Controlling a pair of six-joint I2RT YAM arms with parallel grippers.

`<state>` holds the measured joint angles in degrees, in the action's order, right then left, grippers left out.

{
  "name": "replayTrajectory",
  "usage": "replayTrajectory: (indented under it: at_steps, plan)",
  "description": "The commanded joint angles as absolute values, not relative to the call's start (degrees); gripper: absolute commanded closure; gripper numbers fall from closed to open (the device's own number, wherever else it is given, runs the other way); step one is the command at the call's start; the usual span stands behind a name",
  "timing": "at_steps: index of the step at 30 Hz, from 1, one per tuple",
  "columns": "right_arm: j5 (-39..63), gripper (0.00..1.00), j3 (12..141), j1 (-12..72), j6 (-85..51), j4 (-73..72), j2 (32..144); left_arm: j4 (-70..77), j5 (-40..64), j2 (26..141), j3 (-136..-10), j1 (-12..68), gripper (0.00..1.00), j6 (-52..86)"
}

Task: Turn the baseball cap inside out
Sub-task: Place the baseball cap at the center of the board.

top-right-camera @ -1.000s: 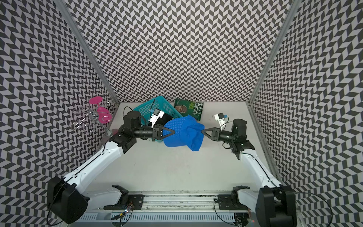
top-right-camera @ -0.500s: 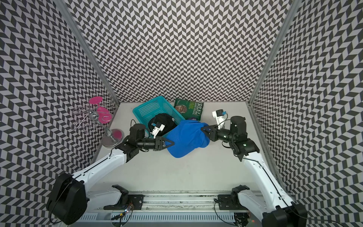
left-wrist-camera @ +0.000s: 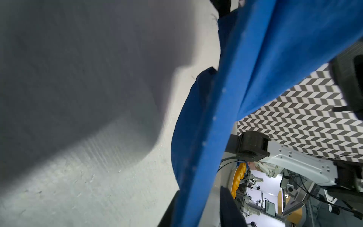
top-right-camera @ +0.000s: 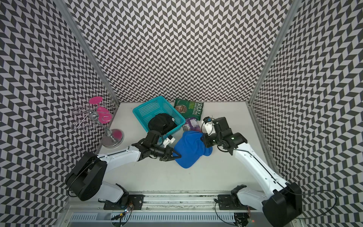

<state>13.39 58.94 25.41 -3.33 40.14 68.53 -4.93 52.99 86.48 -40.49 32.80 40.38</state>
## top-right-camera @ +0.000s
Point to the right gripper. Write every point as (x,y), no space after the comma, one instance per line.
(206,137)

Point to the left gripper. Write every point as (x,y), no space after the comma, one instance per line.
(167,156)

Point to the blue baseball cap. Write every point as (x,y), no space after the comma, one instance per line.
(191,148)

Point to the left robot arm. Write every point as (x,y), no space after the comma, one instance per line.
(86,179)

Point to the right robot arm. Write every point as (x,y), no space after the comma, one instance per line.
(279,201)

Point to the black baseball cap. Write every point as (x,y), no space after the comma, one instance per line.
(162,123)

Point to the purple snack packet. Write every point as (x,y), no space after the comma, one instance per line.
(191,124)

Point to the green crisps bag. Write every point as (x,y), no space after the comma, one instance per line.
(189,109)

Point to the teal plastic basket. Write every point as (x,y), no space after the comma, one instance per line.
(148,110)

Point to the pink metal cup stand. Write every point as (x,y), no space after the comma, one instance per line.
(99,114)

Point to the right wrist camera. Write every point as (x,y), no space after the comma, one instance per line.
(208,125)

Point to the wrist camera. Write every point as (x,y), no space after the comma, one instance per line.
(168,140)
(208,125)

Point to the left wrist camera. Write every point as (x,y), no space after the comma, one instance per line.
(168,140)

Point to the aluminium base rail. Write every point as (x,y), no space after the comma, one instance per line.
(164,209)

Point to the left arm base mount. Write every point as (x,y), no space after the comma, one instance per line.
(124,201)

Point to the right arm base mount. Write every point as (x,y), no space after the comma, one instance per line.
(232,203)

